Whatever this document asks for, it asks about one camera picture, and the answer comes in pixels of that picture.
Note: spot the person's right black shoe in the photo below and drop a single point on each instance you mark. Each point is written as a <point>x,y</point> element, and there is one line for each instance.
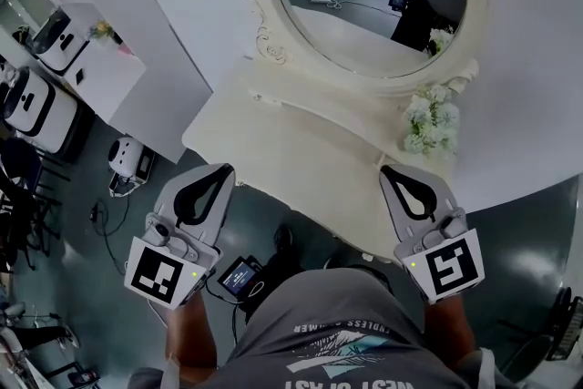
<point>334,262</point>

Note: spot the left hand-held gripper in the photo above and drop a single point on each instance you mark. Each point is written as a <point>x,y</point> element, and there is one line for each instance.
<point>157,275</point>

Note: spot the person's left forearm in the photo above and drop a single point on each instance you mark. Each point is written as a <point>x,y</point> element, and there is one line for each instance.
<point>191,341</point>

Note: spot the vase of white flowers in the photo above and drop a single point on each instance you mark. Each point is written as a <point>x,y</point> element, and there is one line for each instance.
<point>430,118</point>

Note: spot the person's left black shoe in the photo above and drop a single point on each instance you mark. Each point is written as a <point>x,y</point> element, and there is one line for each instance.
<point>282,239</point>

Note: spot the person's black shoe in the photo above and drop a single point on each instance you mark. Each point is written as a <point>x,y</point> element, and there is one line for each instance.
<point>334,262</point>
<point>282,239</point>

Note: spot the person's right forearm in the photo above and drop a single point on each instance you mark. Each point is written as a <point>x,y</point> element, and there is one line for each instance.
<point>448,328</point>

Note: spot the black desk socket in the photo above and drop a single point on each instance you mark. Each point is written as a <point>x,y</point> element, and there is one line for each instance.
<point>79,75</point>

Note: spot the grey office chair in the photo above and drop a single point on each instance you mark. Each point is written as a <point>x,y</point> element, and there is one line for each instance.
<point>564,319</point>

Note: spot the red black device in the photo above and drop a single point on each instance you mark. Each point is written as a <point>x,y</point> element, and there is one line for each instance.
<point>82,377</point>

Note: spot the white shelf desk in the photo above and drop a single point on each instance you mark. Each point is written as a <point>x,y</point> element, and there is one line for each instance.
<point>150,59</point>

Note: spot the person's black trousers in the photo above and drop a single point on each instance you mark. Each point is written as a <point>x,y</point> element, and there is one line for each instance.
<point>284,269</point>

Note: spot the cream dressing table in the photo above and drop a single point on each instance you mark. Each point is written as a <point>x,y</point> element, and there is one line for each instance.
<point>296,159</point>

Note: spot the small black screen device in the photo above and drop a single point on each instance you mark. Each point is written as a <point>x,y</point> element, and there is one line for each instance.
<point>237,277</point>

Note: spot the small round white robot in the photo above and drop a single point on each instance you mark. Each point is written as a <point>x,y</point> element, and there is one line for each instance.
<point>125,155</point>

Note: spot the white open case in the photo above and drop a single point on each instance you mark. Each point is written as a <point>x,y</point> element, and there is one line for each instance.
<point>120,189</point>

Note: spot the person's grey t-shirt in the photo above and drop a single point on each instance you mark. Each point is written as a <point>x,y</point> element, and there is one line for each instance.
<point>328,323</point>

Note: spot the dark blue chair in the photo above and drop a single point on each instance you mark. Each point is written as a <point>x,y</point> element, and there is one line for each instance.
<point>18,159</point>

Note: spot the oval mirror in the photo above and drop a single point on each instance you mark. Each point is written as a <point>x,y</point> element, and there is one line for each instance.
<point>355,13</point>

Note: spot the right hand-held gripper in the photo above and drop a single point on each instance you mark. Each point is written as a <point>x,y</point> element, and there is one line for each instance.
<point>451,269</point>

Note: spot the black power adapter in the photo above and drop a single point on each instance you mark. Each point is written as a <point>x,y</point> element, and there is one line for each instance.
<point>95,211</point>

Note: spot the potted yellow plant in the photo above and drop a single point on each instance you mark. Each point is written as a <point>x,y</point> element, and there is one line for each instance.
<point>105,32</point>

